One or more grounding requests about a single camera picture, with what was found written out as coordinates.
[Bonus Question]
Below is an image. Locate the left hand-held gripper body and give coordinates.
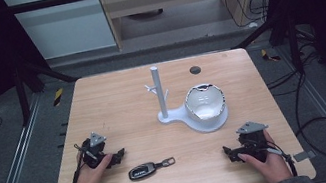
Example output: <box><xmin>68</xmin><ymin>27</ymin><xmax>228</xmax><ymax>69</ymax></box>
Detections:
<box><xmin>71</xmin><ymin>128</ymin><xmax>121</xmax><ymax>173</ymax></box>

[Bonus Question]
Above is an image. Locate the person's right hand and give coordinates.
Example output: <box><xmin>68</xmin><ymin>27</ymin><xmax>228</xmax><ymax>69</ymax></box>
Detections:
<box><xmin>234</xmin><ymin>125</ymin><xmax>295</xmax><ymax>183</ymax></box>

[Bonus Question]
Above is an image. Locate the yellow black hazard tape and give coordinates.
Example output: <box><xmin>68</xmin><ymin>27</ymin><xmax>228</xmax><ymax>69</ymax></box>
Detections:
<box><xmin>50</xmin><ymin>87</ymin><xmax>67</xmax><ymax>108</ymax></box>
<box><xmin>259</xmin><ymin>46</ymin><xmax>282</xmax><ymax>65</ymax></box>

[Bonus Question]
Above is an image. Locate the round table cable hole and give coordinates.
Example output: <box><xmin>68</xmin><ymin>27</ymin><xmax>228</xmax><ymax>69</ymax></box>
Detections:
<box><xmin>188</xmin><ymin>65</ymin><xmax>202</xmax><ymax>77</ymax></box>

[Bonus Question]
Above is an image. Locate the grey tape strip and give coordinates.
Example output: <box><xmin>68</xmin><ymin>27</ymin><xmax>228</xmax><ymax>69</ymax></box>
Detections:
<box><xmin>292</xmin><ymin>148</ymin><xmax>318</xmax><ymax>164</ymax></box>

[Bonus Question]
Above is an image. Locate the white bowl with silver rim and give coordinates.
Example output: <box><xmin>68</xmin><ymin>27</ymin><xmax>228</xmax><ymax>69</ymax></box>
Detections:
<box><xmin>181</xmin><ymin>80</ymin><xmax>229</xmax><ymax>125</ymax></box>

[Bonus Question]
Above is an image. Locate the right hand-held gripper cable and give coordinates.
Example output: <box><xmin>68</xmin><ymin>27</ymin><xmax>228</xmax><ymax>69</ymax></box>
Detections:
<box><xmin>264</xmin><ymin>137</ymin><xmax>299</xmax><ymax>182</ymax></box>

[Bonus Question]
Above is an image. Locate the black car key fob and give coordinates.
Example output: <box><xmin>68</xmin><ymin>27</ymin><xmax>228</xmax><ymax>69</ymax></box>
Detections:
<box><xmin>126</xmin><ymin>155</ymin><xmax>178</xmax><ymax>183</ymax></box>

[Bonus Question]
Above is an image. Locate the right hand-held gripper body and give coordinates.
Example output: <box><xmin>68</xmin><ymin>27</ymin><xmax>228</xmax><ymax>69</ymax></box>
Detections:
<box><xmin>233</xmin><ymin>118</ymin><xmax>276</xmax><ymax>167</ymax></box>

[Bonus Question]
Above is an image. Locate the black metal stand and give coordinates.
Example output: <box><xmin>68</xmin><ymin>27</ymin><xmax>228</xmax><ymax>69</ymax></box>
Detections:
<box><xmin>8</xmin><ymin>44</ymin><xmax>86</xmax><ymax>129</ymax></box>
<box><xmin>235</xmin><ymin>8</ymin><xmax>307</xmax><ymax>85</ymax></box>

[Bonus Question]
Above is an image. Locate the white cabinet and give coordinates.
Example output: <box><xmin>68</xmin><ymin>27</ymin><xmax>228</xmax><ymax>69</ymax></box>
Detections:
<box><xmin>2</xmin><ymin>0</ymin><xmax>119</xmax><ymax>67</ymax></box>

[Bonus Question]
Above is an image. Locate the black floor cable loop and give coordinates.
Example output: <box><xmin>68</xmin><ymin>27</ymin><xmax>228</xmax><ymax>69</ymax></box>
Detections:
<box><xmin>264</xmin><ymin>65</ymin><xmax>326</xmax><ymax>174</ymax></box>

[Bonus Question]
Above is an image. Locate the person's left hand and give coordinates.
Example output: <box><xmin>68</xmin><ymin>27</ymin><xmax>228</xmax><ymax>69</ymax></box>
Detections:
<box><xmin>67</xmin><ymin>152</ymin><xmax>119</xmax><ymax>183</ymax></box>

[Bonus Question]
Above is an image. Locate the white key stand with pole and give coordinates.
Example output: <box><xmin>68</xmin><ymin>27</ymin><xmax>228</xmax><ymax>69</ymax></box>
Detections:
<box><xmin>141</xmin><ymin>54</ymin><xmax>232</xmax><ymax>143</ymax></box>

